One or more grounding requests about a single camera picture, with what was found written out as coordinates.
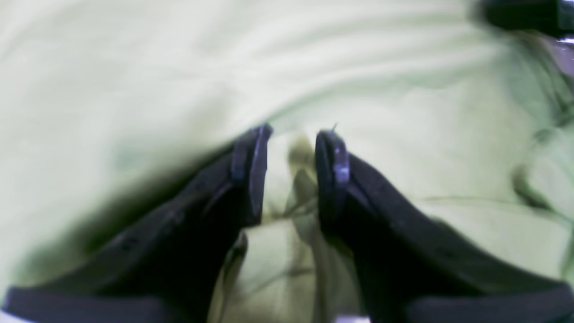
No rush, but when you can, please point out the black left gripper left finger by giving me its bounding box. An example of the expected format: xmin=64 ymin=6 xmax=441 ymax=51
xmin=2 ymin=125 xmax=273 ymax=323

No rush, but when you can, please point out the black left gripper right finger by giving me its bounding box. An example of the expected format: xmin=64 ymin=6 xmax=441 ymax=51
xmin=314 ymin=131 xmax=573 ymax=323

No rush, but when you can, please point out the green t-shirt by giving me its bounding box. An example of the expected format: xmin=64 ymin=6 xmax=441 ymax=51
xmin=1 ymin=0 xmax=573 ymax=323

